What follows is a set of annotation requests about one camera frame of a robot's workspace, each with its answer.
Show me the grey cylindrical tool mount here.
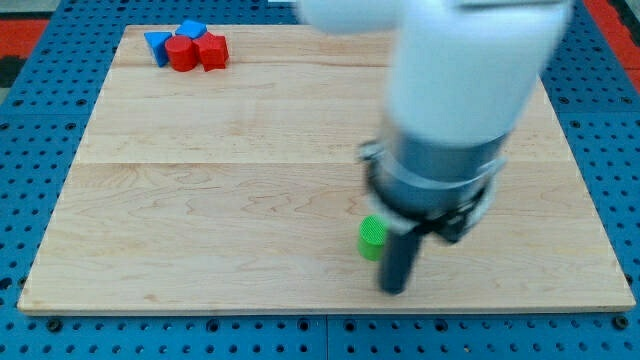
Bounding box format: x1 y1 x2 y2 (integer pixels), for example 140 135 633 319
358 118 507 243

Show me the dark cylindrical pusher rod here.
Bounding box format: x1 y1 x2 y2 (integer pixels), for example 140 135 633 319
378 226 423 295

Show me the green cylinder block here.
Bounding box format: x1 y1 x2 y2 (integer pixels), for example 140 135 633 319
357 215 387 261

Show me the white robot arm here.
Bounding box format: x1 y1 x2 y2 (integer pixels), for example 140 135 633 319
296 0 573 294

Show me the red star block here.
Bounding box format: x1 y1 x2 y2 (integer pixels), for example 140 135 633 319
193 32 229 72

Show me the wooden board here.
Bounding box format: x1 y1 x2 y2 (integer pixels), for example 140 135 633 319
18 25 635 316

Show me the red cylinder block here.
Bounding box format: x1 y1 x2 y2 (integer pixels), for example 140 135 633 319
164 35 199 72

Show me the blue cube block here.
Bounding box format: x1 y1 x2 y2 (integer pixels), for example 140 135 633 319
175 19 207 39

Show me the blue triangle block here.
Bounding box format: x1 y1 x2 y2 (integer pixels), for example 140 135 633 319
144 31 172 68

